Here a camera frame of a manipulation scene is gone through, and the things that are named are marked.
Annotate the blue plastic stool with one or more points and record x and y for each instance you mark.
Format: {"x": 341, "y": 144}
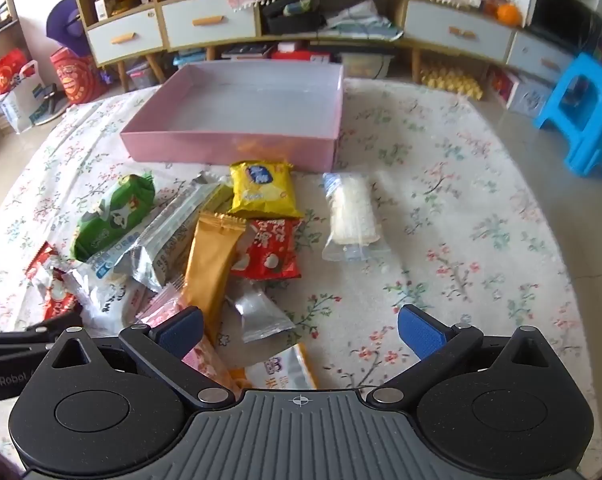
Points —
{"x": 581, "y": 110}

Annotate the small silver snack packet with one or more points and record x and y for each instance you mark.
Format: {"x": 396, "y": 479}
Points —
{"x": 261, "y": 312}

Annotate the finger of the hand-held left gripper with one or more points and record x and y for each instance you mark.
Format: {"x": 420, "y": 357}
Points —
{"x": 36, "y": 330}

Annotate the yellow egg tray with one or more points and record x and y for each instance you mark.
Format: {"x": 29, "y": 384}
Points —
{"x": 453, "y": 82}

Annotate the white blue snack packet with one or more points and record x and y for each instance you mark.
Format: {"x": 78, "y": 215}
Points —
{"x": 101, "y": 285}

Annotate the flat red package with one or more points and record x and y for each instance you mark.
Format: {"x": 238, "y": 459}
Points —
{"x": 306, "y": 53}

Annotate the red cardboard box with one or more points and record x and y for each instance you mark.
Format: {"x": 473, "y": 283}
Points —
{"x": 501, "y": 85}

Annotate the white cardboard box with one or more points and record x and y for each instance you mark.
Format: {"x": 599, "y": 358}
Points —
{"x": 531, "y": 97}

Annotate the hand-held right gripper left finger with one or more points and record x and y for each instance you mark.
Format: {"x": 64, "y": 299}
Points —
{"x": 181, "y": 332}

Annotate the clear rice cracker packet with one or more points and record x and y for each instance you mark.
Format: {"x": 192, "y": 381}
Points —
{"x": 351, "y": 215}

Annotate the orange gold snack packet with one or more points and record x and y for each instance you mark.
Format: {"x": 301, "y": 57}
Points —
{"x": 211, "y": 270}

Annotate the purple round object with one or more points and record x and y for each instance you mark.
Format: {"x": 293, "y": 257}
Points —
{"x": 66, "y": 27}

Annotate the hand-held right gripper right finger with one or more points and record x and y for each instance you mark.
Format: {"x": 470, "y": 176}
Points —
{"x": 421, "y": 332}

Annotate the black microwave oven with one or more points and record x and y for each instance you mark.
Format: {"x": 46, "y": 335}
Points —
{"x": 566, "y": 17}

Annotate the pink snack packet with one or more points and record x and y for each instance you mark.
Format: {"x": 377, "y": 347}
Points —
{"x": 208, "y": 360}

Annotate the green snack packet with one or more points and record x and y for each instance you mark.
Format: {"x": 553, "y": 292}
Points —
{"x": 113, "y": 217}

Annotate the orange fruit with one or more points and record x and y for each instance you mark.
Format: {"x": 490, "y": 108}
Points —
{"x": 509, "y": 13}

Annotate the blue storage bin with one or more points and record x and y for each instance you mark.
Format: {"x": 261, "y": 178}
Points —
{"x": 188, "y": 59}

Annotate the long silver snack packet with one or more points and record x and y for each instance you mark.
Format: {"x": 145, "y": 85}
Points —
{"x": 173, "y": 237}

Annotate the red gift bag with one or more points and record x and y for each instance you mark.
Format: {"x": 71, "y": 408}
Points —
{"x": 76, "y": 77}

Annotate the yellow snack packet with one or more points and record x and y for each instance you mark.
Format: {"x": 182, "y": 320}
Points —
{"x": 261, "y": 187}

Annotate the red snack packet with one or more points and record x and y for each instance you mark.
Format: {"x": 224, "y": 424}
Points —
{"x": 273, "y": 250}
{"x": 51, "y": 280}

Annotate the red white paper bag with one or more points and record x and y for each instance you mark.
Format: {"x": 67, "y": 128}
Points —
{"x": 13, "y": 95}

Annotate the black bag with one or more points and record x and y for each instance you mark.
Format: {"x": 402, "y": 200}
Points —
{"x": 293, "y": 17}

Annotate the clear plastic storage bin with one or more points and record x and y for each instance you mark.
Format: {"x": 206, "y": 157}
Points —
{"x": 366, "y": 66}

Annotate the white orange snack packet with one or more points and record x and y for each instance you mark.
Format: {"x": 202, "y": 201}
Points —
{"x": 281, "y": 367}

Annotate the pink cardboard box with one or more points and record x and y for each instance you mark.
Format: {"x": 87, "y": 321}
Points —
{"x": 206, "y": 147}

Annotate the wooden white cabinet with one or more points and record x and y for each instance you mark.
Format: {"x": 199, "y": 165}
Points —
{"x": 206, "y": 22}

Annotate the pile of folded papers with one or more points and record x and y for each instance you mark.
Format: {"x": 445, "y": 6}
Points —
{"x": 363, "y": 22}

